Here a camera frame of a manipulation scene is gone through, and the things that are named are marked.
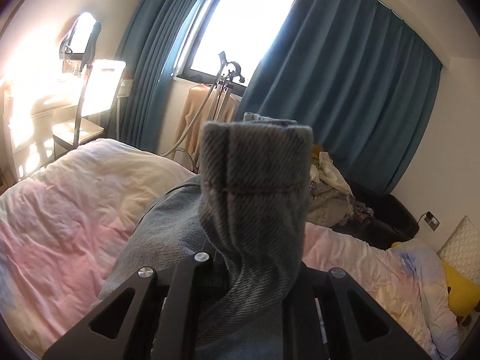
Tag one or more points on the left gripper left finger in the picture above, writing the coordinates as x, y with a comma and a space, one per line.
152, 315

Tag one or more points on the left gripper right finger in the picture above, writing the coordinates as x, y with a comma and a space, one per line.
327, 315

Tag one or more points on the blue denim jeans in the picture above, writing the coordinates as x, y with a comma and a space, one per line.
250, 202

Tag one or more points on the pastel pillow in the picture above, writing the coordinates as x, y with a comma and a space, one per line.
423, 263

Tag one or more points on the cream puffer jacket pile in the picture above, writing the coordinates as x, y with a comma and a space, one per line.
331, 197

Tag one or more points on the black leather armchair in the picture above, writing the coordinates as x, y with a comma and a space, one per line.
390, 221

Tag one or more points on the mustard yellow garment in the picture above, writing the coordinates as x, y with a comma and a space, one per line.
316, 150

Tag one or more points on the beige draped cloth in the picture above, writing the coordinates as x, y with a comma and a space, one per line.
225, 110

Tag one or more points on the metal tripod stand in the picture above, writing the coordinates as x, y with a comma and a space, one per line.
223, 81

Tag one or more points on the teal curtain right panel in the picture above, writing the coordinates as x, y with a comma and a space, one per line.
358, 76

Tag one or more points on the teal curtain panel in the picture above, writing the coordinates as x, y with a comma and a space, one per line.
358, 76
150, 47

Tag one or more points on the white desk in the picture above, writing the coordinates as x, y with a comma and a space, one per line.
28, 111

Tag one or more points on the teal curtain left panel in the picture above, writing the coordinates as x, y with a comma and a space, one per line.
150, 47

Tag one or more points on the vanity mirror with towel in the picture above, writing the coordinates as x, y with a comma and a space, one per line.
79, 44

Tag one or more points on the wall socket with charger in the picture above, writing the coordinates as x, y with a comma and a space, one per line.
430, 220

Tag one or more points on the white chair with metal frame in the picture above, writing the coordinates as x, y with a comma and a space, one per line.
100, 85

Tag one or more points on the window with dark frame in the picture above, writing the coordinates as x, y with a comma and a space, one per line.
242, 29

